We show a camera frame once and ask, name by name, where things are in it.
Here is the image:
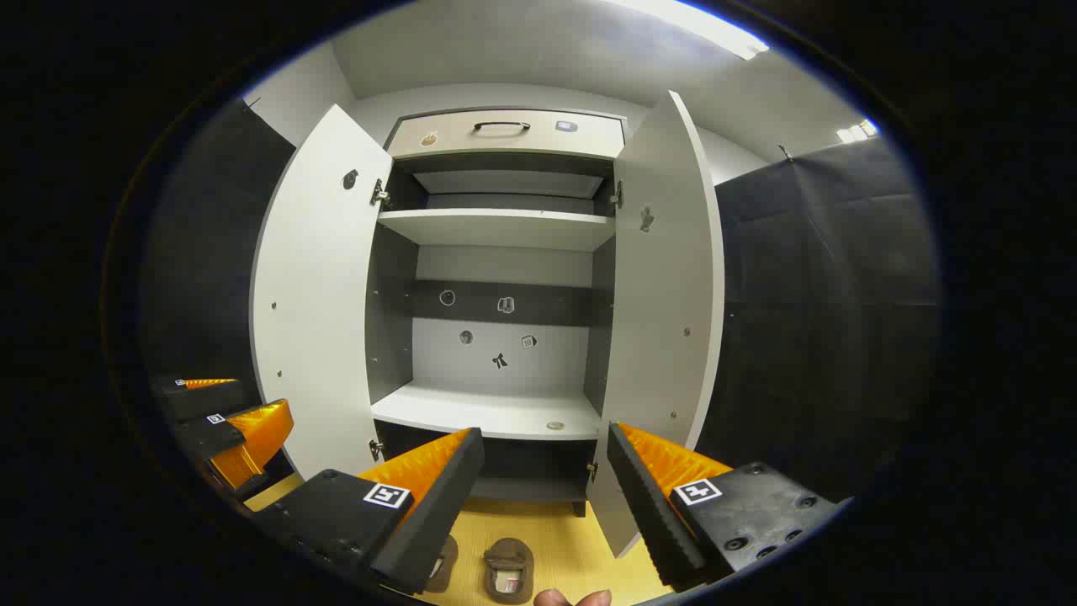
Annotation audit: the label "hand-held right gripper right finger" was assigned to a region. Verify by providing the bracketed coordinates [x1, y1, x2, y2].
[606, 421, 842, 592]

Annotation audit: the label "white cabinet shelf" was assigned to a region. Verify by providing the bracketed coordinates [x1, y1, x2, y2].
[377, 208, 617, 252]

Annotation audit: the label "white cabinet door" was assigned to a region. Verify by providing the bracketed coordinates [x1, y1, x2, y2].
[589, 90, 726, 559]
[251, 104, 395, 482]

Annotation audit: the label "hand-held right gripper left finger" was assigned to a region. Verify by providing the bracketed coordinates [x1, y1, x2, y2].
[252, 427, 486, 597]

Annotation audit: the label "brown fuzzy shoe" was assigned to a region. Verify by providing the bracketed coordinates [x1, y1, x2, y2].
[425, 534, 460, 594]
[484, 539, 536, 605]

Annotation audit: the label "white shoe cabinet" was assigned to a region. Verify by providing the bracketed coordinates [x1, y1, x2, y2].
[366, 107, 630, 518]

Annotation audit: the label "beige cabinet drawer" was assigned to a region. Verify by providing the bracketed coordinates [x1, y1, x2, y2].
[385, 109, 625, 161]

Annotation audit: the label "ceiling light panel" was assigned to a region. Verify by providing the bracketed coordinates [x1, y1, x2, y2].
[606, 0, 771, 61]

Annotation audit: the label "black backdrop cloth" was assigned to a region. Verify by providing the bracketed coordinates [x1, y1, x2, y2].
[698, 139, 939, 506]
[139, 97, 295, 396]

